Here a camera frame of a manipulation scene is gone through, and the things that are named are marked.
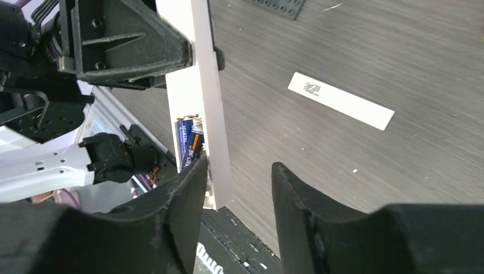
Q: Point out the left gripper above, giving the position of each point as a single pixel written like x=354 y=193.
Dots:
x=123 y=44

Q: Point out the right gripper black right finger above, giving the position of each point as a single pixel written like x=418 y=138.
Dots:
x=318 y=234

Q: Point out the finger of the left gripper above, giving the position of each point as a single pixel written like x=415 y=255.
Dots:
x=220 y=58

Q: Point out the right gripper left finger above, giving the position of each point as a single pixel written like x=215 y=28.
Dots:
x=154 y=233

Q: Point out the slim white remote control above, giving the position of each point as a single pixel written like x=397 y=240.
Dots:
x=196 y=91

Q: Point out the purple battery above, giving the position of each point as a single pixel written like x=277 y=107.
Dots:
x=184 y=128

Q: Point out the slim remote back cover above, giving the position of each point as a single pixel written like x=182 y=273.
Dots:
x=339 y=100

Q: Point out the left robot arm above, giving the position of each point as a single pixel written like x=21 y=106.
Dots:
x=38 y=104

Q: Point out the grey lego baseplate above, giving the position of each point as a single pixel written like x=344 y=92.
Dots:
x=286 y=8

